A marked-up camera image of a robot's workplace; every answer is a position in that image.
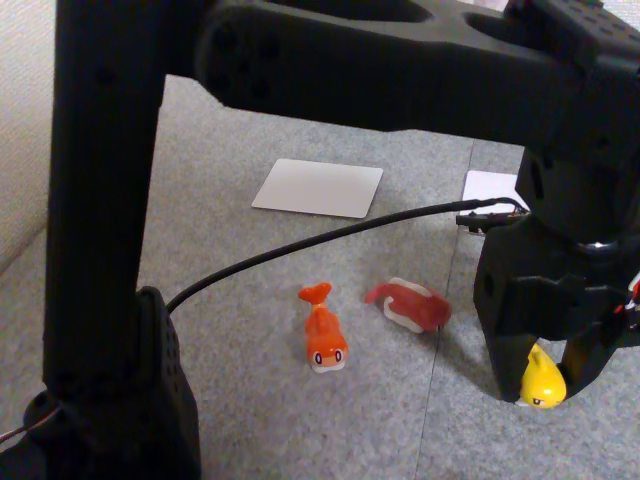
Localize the yellow egg sushi fish toy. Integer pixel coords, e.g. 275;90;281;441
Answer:
514;342;569;410

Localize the black camera cable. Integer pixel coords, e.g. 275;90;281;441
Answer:
167;197;516;315

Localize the orange shrimp sushi fish toy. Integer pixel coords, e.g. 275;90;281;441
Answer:
298;282;350;375

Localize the red white servo wire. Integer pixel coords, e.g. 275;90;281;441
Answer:
622;272;640;334

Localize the white card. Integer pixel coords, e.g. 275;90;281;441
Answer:
462;169;522;204
250;158;385;220

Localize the red tuna sushi fish toy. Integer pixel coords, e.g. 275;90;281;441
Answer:
364;277;454;334

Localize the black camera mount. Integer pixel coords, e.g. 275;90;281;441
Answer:
455;197;531;237

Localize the grey carpet tile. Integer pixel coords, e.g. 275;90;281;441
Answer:
416;134;640;480
0;74;476;480

